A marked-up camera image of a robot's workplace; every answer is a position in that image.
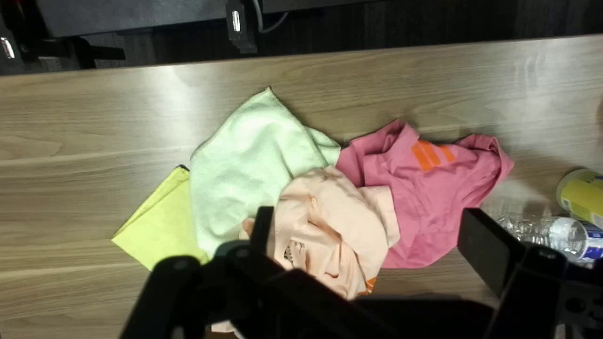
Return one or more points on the yellow green cup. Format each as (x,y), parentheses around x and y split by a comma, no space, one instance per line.
(581,194)

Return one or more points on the peach shirt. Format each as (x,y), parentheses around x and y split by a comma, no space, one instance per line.
(323,222)

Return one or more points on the pink shirt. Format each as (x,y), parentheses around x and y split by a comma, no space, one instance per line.
(430,183)

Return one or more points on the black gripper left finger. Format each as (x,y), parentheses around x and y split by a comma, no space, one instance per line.
(183,298)

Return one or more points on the clear plastic water bottle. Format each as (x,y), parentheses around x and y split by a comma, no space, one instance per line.
(579,241)

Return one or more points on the yellow towel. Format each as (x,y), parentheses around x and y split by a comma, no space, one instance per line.
(162,224)

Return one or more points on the light green towel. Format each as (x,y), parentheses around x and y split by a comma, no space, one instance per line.
(245,164)

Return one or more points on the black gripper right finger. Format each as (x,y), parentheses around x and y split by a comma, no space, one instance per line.
(537,286)

